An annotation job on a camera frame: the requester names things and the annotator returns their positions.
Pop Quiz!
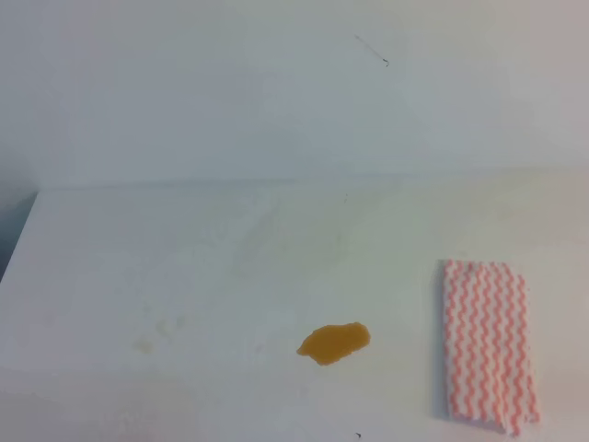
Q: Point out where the pink white striped rag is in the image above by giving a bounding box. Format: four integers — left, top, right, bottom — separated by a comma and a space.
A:
442, 260, 540, 436

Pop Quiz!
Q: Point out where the brown coffee stain puddle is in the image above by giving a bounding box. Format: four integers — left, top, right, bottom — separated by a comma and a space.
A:
296, 322, 371, 366

